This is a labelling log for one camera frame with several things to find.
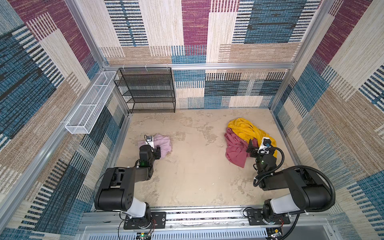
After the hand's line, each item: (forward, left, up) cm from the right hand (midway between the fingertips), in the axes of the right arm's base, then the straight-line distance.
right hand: (258, 141), depth 88 cm
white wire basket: (+2, +88, +23) cm, 91 cm away
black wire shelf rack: (+42, +69, +8) cm, 81 cm away
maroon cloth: (0, +12, -8) cm, 14 cm away
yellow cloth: (+11, +3, -3) cm, 12 cm away
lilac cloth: (+5, +56, -6) cm, 57 cm away
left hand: (+4, +63, -4) cm, 64 cm away
